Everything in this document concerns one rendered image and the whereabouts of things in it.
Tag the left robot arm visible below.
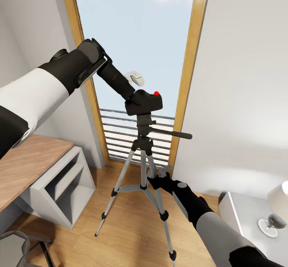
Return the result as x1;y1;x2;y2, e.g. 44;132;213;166
0;38;144;159

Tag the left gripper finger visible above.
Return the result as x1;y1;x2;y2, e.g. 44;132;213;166
128;93;141;106

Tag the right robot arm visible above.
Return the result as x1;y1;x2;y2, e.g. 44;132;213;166
147;164;284;267

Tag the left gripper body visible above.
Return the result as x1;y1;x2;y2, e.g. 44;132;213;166
106;70;136;100

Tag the digital camera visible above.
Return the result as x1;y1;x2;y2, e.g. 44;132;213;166
124;89;163;116

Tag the camera tripod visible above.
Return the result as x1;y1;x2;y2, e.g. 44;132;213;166
95;112;192;267

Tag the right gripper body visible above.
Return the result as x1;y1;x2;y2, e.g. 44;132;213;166
152;172;171;190

